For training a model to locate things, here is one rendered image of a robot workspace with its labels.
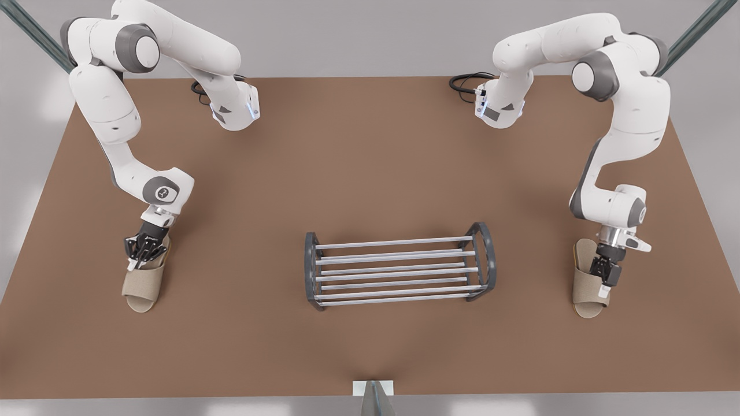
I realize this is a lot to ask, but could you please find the grey metal shoe rack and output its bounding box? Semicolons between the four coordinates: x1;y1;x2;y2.
304;222;497;311

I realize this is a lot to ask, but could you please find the silver frame post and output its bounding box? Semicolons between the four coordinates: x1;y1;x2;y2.
0;0;77;75
353;380;396;416
656;0;740;78

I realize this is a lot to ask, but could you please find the beige slipper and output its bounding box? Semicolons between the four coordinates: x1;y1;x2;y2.
572;238;608;319
121;233;172;314

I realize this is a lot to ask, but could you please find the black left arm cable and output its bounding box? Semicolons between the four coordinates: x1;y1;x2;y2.
449;72;499;105

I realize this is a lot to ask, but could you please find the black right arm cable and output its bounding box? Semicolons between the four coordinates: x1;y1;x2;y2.
191;74;248;107

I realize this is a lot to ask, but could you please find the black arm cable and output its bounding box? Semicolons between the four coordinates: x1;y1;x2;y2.
191;74;248;107
449;72;499;105

